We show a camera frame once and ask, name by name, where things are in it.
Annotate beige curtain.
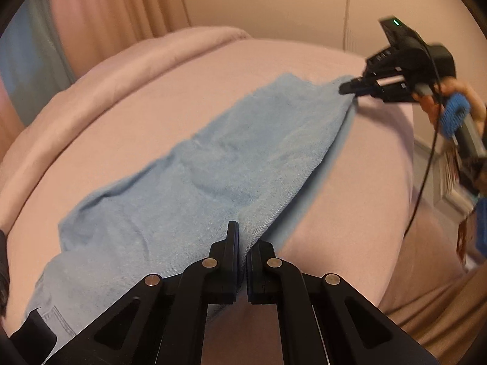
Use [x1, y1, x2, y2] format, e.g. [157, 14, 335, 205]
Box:
[38, 0, 193, 44]

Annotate pink bed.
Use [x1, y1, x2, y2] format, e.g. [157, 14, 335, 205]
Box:
[0, 36, 467, 365]

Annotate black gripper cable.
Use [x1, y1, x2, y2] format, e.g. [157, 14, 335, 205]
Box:
[403, 42, 447, 238]

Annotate black strap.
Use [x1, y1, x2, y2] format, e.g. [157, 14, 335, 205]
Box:
[8, 307, 58, 365]

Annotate person's right hand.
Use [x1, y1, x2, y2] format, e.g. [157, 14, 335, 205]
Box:
[412, 78, 485, 124]

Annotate blurred colourful clutter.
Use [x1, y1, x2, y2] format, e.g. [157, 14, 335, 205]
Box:
[437, 146, 487, 269]

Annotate pink folded blanket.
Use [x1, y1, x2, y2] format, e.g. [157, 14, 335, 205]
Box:
[0, 26, 252, 214]

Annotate pale blue curtain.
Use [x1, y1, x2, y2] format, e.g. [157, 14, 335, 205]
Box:
[0, 0, 75, 126]

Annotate light blue denim pants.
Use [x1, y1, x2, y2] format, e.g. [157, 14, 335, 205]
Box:
[25, 73, 357, 352]

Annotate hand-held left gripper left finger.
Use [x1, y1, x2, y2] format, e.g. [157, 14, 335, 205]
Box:
[46, 221, 242, 365]

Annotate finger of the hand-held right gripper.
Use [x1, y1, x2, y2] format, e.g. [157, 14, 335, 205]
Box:
[338, 75, 406, 94]
[355, 84, 414, 103]

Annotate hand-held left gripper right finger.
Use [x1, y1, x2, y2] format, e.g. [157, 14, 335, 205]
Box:
[247, 241, 442, 365]

